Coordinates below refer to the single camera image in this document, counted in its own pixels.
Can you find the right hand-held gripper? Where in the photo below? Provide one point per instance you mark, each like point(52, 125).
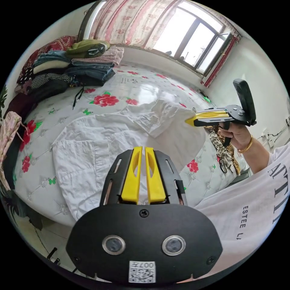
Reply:
point(234, 113)

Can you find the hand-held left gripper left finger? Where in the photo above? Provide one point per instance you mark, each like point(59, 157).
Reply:
point(131, 181)

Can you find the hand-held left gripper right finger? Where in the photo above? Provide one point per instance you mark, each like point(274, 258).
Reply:
point(155, 183)

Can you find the white short sleeve shirt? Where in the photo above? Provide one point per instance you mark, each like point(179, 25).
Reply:
point(95, 140)

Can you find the person's right forearm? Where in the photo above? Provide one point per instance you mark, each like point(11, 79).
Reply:
point(256, 154)

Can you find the person's right hand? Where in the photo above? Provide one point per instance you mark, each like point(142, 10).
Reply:
point(241, 137)

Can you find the black and gold patterned garment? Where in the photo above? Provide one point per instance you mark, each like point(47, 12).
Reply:
point(223, 149)

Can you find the red curtain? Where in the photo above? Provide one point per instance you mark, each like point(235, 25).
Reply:
point(223, 61)

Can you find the bed with flower print quilt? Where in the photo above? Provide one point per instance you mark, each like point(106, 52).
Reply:
point(145, 88)

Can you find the window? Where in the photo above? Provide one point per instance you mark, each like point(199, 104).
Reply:
point(199, 34)

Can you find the person's body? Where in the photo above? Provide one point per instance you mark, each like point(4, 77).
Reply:
point(249, 204)

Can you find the pink flowered curtain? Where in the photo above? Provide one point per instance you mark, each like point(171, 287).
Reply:
point(126, 20)

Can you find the pile of clothes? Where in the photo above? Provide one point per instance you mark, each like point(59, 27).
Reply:
point(68, 68)

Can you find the pink flowered garment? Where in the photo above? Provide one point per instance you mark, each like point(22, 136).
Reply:
point(8, 140)

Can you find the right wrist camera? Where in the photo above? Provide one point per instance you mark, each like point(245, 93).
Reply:
point(245, 97)

